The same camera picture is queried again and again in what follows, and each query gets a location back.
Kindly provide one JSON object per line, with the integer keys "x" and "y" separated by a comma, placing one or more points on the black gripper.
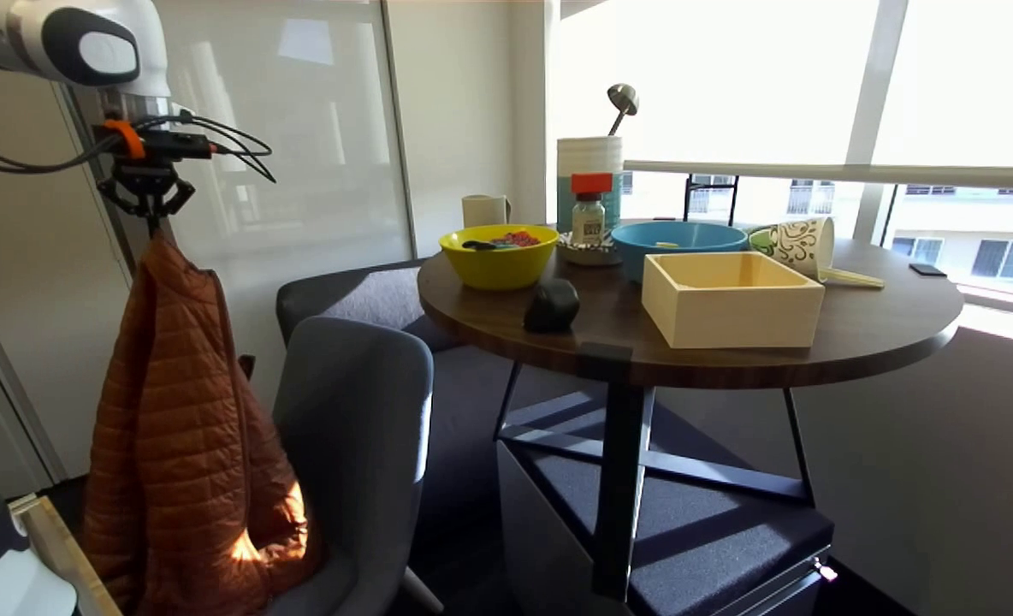
{"x": 150, "y": 155}

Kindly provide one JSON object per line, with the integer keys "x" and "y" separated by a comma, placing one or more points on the orange quilted jersey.
{"x": 185, "y": 433}

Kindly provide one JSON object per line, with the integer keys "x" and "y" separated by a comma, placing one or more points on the grey upholstered chair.
{"x": 346, "y": 413}

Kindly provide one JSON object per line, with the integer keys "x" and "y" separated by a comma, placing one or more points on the white mug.
{"x": 484, "y": 209}

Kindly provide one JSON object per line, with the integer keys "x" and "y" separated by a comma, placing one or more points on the yellow bowl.
{"x": 494, "y": 269}

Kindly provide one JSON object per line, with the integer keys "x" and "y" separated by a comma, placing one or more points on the light wooden slat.
{"x": 54, "y": 549}

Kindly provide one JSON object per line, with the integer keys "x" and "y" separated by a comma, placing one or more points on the red toy food piece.
{"x": 522, "y": 238}

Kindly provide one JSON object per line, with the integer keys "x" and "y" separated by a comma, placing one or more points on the black rounded object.
{"x": 552, "y": 305}

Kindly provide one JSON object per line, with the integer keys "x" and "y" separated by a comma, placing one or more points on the white device with black band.
{"x": 4, "y": 585}

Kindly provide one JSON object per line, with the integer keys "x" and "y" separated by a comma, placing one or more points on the small white plate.
{"x": 577, "y": 257}

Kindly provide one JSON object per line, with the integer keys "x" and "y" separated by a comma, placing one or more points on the spice jar with red lid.
{"x": 589, "y": 224}

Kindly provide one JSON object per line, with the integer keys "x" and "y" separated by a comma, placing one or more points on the teal and white canister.
{"x": 587, "y": 155}

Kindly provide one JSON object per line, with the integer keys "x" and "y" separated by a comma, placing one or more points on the round dark wooden table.
{"x": 597, "y": 329}

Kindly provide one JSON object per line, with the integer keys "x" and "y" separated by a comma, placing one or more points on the metal ladle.
{"x": 619, "y": 97}

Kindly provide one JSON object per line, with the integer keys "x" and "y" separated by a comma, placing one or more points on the blue bowl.
{"x": 677, "y": 238}

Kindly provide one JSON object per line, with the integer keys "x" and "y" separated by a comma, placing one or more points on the light wooden box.
{"x": 732, "y": 319}

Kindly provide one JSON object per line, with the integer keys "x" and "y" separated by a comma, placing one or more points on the small green object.
{"x": 760, "y": 239}

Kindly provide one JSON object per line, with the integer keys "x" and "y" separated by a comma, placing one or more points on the patterned paper cup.
{"x": 803, "y": 245}

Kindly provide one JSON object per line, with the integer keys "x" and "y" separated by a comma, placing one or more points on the cream cloth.
{"x": 854, "y": 279}

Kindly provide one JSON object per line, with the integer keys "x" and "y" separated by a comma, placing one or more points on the small black flat item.
{"x": 924, "y": 272}

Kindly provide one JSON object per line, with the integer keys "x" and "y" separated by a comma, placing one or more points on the black metal frame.
{"x": 711, "y": 175}

